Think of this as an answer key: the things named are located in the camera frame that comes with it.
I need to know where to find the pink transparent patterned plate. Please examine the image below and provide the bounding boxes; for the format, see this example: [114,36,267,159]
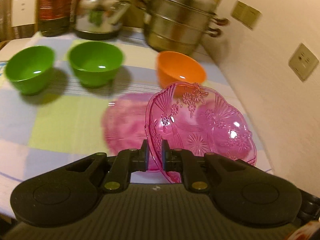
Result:
[145,82,257,170]

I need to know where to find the orange plastic bowl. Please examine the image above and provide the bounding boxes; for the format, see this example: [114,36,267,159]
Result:
[156,51,207,88]

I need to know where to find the green plastic bowl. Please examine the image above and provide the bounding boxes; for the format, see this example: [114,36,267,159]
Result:
[67,41,124,88]
[4,46,55,95]

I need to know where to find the stainless steel kettle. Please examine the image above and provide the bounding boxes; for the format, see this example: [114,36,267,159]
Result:
[72,0,132,40]

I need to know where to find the stainless steel steamer pot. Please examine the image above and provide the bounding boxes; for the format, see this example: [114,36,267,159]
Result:
[135,0,229,55]

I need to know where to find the large cooking oil bottle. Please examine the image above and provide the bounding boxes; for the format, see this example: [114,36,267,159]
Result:
[38,0,72,37]

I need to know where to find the white wooden chair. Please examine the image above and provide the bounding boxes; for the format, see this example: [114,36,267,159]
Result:
[11,0,37,27]

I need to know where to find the beige wall socket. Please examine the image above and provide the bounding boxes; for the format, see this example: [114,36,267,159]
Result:
[289,43,319,82]

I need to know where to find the beige wall light switch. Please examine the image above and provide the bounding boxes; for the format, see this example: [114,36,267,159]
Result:
[231,1,261,30]

